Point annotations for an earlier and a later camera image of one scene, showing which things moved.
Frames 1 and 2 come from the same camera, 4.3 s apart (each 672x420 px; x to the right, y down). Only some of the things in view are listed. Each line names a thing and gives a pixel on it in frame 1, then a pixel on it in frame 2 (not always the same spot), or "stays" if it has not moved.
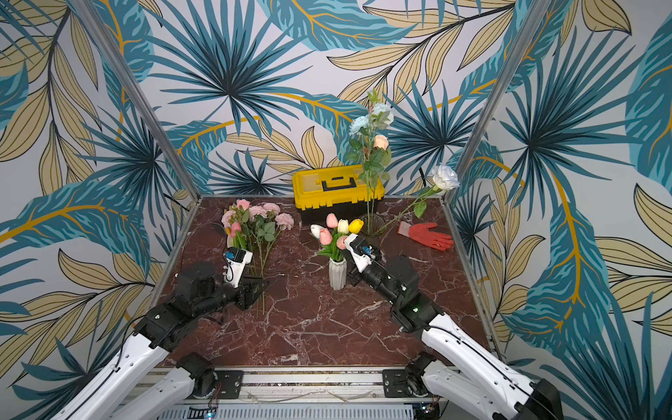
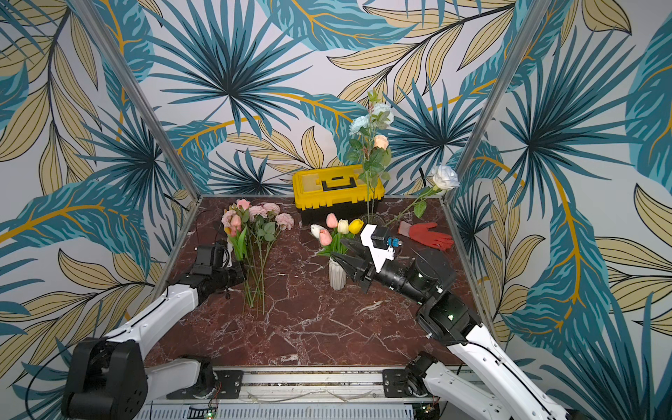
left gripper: [246, 289] → [239, 272]
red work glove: [422, 231] stays
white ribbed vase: [338, 274] stays
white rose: [444, 178] stays
